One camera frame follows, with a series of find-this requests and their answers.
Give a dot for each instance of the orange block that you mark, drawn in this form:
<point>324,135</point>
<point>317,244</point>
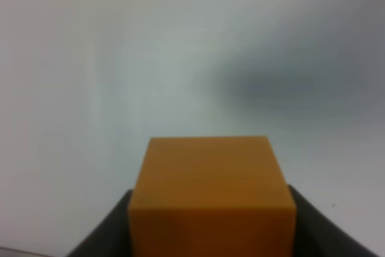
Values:
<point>211,196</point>

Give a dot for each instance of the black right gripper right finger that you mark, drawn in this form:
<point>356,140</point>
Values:
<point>317,236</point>

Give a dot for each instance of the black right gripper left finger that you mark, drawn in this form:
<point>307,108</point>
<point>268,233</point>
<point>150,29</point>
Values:
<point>111,238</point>

